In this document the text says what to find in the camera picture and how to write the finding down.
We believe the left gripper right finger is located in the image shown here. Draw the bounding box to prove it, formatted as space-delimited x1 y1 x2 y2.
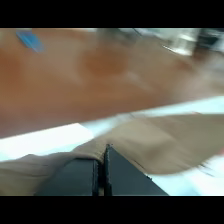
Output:
103 143 169 197

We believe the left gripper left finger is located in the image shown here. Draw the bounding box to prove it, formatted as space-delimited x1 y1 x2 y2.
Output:
34 157 100 197

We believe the tan garment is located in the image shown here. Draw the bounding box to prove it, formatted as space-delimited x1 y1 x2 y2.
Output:
0 112 224 197

